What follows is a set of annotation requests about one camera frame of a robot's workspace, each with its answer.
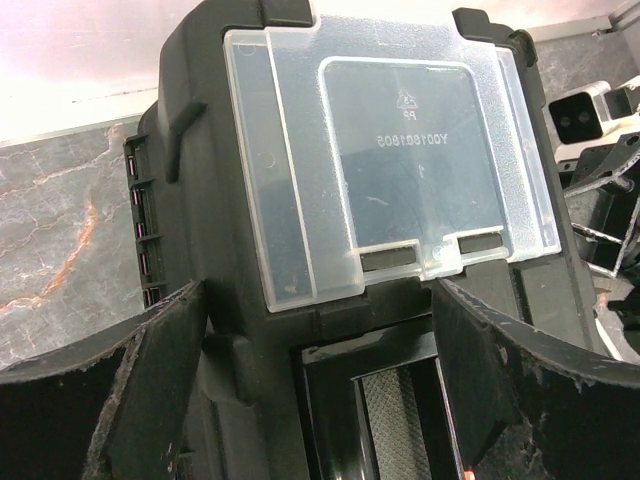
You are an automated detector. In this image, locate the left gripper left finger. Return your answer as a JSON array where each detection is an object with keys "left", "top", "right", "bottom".
[{"left": 1, "top": 282, "right": 207, "bottom": 479}]

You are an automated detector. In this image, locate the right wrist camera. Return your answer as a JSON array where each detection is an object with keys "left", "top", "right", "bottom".
[{"left": 548, "top": 76, "right": 639, "bottom": 164}]

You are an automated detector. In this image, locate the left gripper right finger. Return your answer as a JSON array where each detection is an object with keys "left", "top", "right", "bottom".
[{"left": 432, "top": 280, "right": 639, "bottom": 479}]

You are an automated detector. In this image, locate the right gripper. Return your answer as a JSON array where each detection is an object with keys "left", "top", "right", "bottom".
[{"left": 552, "top": 84, "right": 640, "bottom": 279}]

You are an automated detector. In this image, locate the black plastic toolbox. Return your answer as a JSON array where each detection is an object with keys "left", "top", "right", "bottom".
[{"left": 124, "top": 1, "right": 608, "bottom": 479}]

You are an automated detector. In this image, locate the aluminium frame rail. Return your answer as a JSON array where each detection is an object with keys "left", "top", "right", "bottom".
[{"left": 526, "top": 1, "right": 639, "bottom": 42}]

